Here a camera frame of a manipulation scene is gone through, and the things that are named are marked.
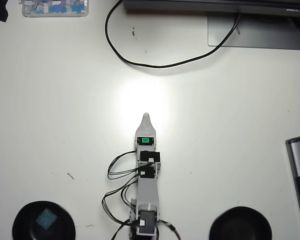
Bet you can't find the grey monitor stand base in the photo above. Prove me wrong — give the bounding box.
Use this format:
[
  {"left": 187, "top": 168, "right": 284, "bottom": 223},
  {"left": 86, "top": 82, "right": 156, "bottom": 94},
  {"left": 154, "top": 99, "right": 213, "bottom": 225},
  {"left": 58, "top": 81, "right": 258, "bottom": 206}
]
[{"left": 207, "top": 12, "right": 300, "bottom": 51}]

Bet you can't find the black round bowl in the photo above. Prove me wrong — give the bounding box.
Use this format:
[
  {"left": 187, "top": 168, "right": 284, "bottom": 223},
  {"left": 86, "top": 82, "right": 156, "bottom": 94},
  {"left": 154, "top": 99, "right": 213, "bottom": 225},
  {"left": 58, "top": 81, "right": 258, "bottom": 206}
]
[
  {"left": 209, "top": 206, "right": 273, "bottom": 240},
  {"left": 11, "top": 201, "right": 77, "bottom": 240}
]

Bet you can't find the red and black power wire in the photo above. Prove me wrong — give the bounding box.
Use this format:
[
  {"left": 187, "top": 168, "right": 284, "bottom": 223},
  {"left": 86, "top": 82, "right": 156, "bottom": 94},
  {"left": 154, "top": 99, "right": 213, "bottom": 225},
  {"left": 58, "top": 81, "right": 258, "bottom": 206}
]
[{"left": 156, "top": 220, "right": 184, "bottom": 240}]

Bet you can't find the long thick black cable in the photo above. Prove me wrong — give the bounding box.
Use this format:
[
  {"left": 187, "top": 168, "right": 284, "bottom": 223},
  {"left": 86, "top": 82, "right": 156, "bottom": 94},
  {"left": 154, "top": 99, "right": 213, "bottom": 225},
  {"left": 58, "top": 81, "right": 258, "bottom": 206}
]
[{"left": 104, "top": 0, "right": 242, "bottom": 69}]

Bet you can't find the grey gripper with motor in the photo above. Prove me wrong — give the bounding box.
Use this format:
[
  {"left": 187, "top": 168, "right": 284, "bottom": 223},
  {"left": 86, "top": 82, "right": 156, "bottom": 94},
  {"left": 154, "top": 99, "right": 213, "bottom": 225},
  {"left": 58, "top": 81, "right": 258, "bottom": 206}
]
[{"left": 133, "top": 112, "right": 158, "bottom": 152}]

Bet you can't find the clear box of blue pieces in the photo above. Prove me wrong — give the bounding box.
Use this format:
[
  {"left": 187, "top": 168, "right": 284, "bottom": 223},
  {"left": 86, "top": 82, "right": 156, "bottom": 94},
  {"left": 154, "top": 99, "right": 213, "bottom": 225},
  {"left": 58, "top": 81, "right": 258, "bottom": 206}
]
[{"left": 18, "top": 0, "right": 90, "bottom": 18}]

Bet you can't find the black Dell monitor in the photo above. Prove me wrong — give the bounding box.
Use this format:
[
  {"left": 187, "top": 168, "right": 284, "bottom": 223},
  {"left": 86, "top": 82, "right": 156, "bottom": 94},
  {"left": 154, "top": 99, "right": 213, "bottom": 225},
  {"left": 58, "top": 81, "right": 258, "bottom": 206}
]
[{"left": 122, "top": 0, "right": 300, "bottom": 18}]

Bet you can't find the grey laptop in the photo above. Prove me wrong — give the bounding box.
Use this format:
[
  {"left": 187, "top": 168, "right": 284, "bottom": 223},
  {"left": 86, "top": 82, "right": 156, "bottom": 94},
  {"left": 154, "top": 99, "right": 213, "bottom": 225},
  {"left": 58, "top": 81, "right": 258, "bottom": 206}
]
[{"left": 285, "top": 134, "right": 300, "bottom": 240}]

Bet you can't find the blue sponge cube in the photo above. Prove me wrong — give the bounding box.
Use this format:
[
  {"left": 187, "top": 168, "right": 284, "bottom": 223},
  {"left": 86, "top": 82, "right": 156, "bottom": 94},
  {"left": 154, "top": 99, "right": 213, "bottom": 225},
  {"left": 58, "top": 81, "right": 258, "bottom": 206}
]
[{"left": 35, "top": 207, "right": 59, "bottom": 230}]

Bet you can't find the thin black servo wire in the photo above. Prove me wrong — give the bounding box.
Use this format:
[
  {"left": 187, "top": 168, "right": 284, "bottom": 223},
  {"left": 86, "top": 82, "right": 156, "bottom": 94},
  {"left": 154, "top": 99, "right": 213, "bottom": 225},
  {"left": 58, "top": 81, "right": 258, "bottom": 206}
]
[
  {"left": 101, "top": 174, "right": 141, "bottom": 225},
  {"left": 107, "top": 150, "right": 142, "bottom": 180}
]

